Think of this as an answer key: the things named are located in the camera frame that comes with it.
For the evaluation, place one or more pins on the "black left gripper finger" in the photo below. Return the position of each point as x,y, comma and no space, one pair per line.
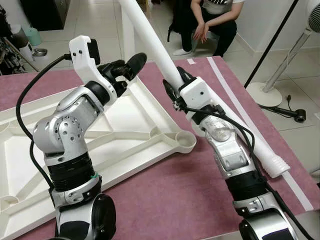
114,66
135,65

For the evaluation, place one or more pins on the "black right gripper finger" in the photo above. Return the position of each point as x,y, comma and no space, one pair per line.
186,75
171,91

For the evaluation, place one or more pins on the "white plastic table leg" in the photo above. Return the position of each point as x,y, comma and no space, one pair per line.
150,40
127,42
272,160

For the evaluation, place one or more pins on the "white plastic table top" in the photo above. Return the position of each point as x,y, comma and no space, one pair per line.
130,125

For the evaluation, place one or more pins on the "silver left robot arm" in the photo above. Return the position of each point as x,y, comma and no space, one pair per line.
65,135

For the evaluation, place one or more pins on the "small white tape piece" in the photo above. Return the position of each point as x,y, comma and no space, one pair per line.
191,61

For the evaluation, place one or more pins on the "grey low stool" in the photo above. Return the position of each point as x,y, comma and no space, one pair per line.
205,42

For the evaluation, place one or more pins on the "long white tape strip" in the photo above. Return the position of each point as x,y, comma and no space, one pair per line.
225,80

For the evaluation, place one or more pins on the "seated person in white shirt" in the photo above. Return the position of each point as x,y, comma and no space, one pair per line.
210,20

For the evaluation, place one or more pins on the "metal pet bowl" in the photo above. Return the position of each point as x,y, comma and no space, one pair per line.
40,52

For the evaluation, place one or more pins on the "white standing fan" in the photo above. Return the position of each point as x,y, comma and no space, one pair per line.
262,95

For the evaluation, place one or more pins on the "black cabinet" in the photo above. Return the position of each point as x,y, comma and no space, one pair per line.
45,12

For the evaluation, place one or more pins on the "black slanted pole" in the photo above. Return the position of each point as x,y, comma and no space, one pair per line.
267,42

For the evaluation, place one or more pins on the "pink table cloth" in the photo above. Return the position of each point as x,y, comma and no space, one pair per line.
175,200

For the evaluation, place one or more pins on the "grey white canister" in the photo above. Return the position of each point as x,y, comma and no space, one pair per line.
21,40

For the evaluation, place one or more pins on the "clothes rack with dark clothes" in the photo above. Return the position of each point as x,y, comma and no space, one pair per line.
10,50

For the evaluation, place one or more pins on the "black hair dryer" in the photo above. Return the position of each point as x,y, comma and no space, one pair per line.
297,116

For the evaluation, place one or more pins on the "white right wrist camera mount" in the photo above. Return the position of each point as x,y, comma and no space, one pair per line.
195,92

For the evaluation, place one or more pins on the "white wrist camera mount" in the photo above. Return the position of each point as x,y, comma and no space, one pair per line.
80,55
195,92

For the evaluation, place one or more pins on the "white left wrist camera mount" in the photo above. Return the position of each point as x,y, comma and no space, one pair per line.
80,55

